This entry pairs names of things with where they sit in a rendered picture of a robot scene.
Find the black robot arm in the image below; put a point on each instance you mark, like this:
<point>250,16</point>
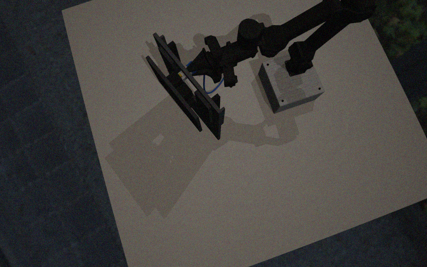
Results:
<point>335,13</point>

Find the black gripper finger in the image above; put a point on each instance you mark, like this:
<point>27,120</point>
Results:
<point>203,71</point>
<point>200,62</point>

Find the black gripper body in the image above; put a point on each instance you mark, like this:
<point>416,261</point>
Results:
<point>218,54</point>

